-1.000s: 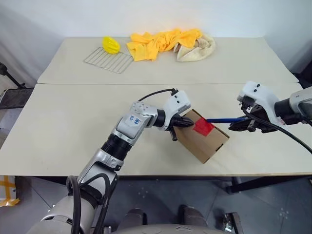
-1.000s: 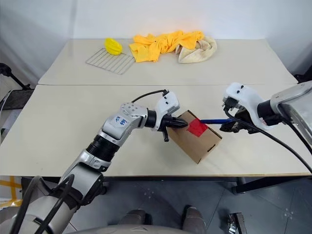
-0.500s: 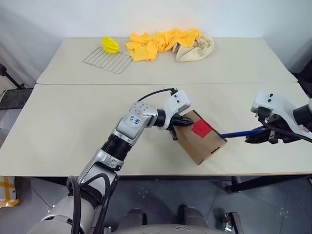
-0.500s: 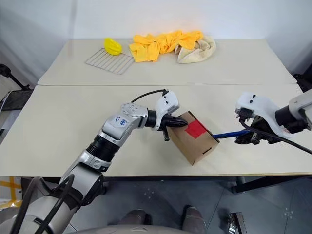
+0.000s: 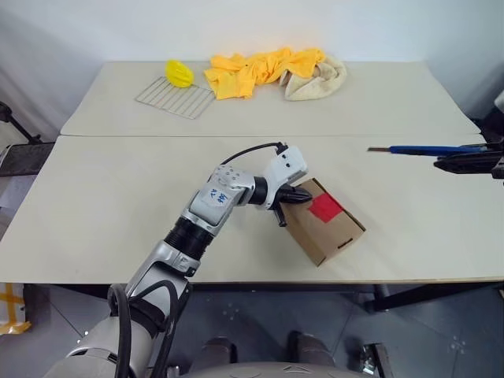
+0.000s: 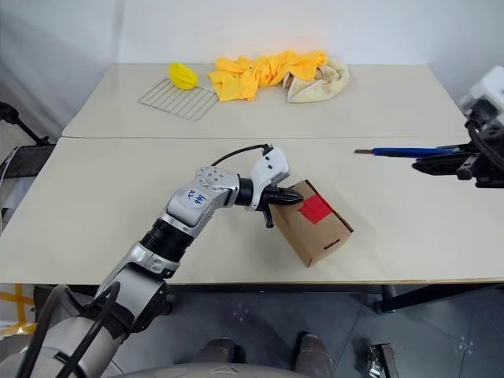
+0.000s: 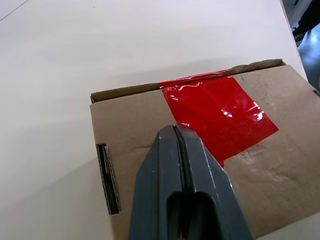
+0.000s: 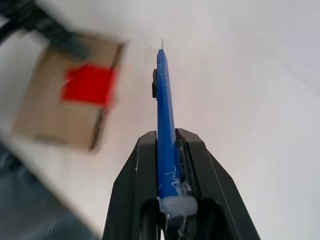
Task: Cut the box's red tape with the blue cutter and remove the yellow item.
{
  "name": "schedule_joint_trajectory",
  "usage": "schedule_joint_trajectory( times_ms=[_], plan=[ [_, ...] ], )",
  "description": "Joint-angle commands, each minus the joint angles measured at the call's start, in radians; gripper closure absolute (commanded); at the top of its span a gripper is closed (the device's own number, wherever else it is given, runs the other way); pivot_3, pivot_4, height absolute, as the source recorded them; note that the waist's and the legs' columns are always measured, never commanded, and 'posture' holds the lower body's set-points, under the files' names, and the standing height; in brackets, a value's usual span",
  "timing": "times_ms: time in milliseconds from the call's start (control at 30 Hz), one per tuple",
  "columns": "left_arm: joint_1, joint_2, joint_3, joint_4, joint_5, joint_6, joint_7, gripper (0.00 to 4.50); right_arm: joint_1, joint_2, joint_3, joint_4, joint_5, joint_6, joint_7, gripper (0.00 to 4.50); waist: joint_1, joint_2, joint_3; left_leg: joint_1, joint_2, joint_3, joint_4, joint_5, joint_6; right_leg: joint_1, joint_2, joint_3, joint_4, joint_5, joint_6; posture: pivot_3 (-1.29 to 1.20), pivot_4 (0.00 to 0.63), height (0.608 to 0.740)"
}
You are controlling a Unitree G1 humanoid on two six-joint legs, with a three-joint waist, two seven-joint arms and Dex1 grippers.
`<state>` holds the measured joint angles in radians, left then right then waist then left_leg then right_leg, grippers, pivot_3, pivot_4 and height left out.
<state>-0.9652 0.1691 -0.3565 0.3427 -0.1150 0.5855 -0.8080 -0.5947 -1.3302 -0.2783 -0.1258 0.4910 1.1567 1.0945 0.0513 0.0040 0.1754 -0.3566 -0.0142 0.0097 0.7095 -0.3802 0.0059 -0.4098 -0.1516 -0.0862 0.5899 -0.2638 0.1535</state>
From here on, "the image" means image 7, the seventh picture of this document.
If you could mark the brown cardboard box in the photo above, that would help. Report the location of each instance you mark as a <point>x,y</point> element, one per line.
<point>125,125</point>

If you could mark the red tape strip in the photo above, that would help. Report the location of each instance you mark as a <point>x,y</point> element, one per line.
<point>212,112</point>

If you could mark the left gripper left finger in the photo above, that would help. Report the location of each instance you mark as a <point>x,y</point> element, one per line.
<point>155,187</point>

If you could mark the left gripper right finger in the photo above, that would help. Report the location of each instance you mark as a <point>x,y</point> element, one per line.
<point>207,190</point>

